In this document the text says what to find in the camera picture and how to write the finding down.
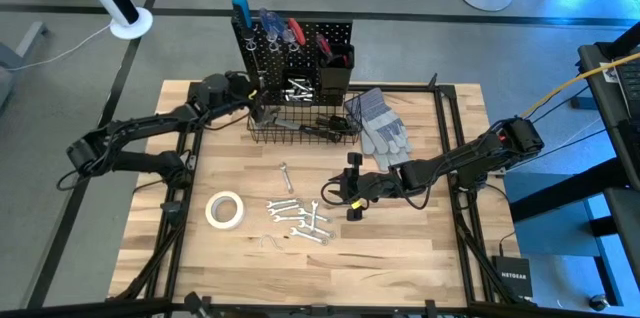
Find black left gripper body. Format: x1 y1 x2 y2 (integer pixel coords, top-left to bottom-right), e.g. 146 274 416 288
224 70 262 110

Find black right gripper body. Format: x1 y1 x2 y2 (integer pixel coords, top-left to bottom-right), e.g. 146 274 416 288
342 151 397 223

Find black-handled steel hammer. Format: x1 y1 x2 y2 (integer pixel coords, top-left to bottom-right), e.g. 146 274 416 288
262 106 346 142

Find black safety glasses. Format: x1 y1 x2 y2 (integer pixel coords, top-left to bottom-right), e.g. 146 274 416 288
315 114 360 133

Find small blue clear-handled screwdriver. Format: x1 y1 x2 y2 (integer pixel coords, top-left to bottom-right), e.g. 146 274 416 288
279 26 296 52

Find blue and black screwdriver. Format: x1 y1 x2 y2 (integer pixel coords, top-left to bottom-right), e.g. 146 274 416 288
230 0 264 84

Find red clear-handled screwdriver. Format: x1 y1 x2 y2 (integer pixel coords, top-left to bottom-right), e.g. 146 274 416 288
286 17 307 48

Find red-handled driver tool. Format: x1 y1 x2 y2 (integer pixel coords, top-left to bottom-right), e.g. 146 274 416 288
314 32 335 62

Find black metal peg board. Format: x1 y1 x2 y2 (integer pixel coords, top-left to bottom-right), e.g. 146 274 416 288
230 18 354 108

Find grey striped work glove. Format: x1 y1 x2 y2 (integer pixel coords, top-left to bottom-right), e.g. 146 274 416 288
360 132 409 173
343 86 414 157

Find short black plastic bin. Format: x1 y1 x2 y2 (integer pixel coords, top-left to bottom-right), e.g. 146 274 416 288
281 72 317 105

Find tall black plastic bin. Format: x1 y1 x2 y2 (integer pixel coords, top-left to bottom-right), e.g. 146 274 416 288
317 43 356 97

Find white tape roll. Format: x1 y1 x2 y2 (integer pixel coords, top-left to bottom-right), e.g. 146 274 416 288
204 190 246 231

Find black Netgear box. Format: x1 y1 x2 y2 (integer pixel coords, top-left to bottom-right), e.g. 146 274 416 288
491 255 534 300

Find grey furniture piece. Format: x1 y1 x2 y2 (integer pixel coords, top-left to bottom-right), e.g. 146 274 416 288
0 21 50 109

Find black desk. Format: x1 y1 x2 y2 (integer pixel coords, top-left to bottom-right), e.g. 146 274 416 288
577 22 640 189

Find black keyboard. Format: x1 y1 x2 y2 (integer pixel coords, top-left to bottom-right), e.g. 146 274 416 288
614 57 640 119

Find black wire basket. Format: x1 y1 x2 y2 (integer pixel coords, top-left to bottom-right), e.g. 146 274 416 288
246 88 362 145

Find black frame clamp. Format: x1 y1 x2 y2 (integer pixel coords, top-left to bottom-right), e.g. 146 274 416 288
159 200 187 215

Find white cable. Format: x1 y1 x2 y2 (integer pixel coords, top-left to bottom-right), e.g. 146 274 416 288
9 22 114 73

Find yellow cable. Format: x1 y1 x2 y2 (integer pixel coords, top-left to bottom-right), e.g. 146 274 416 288
527 51 640 114

